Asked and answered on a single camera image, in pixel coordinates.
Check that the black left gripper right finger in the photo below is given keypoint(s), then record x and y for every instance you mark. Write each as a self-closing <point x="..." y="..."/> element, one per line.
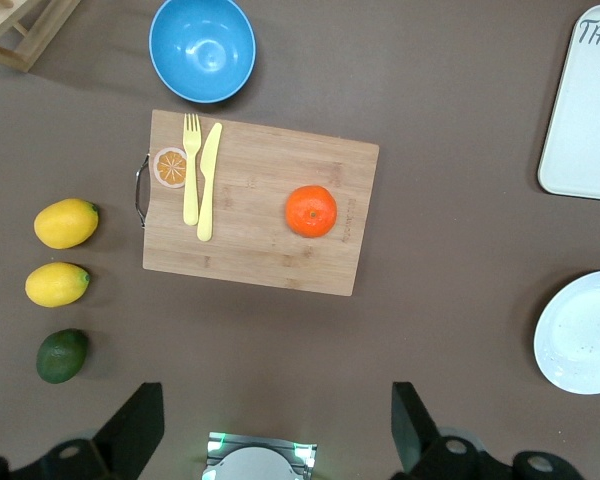
<point x="415" y="435"/>

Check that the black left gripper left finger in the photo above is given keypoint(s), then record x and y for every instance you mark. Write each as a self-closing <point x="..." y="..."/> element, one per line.
<point x="130" y="430"/>

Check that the white round plate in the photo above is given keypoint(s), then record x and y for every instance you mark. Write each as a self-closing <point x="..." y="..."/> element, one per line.
<point x="585" y="332"/>

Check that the orange mandarin fruit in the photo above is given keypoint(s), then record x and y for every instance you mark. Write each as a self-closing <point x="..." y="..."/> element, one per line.
<point x="311" y="211"/>

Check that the dark green lime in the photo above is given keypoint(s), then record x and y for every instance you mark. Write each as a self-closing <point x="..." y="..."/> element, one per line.
<point x="61" y="356"/>

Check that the yellow lemon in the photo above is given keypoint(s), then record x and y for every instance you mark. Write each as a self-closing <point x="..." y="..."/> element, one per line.
<point x="66" y="223"/>
<point x="56" y="285"/>

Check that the bamboo cutting board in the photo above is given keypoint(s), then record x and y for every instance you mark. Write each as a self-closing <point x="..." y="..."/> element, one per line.
<point x="270" y="240"/>

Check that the yellow plastic knife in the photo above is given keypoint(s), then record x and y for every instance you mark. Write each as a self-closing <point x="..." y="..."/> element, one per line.
<point x="207" y="190"/>

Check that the orange slice piece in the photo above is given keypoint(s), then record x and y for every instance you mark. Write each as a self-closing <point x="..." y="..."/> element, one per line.
<point x="169" y="169"/>

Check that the yellow plastic fork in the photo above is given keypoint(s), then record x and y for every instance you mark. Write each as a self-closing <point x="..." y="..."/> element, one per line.
<point x="191" y="170"/>

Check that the cream bear print tray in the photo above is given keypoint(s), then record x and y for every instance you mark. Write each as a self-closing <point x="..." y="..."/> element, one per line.
<point x="587" y="125"/>

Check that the blue bowl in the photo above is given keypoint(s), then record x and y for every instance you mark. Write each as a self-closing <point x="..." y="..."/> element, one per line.
<point x="202" y="47"/>

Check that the wooden cup rack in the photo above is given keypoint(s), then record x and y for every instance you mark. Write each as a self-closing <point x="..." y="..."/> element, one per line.
<point x="25" y="30"/>

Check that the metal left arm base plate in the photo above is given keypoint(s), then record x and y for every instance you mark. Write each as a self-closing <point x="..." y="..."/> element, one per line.
<point x="214" y="445"/>

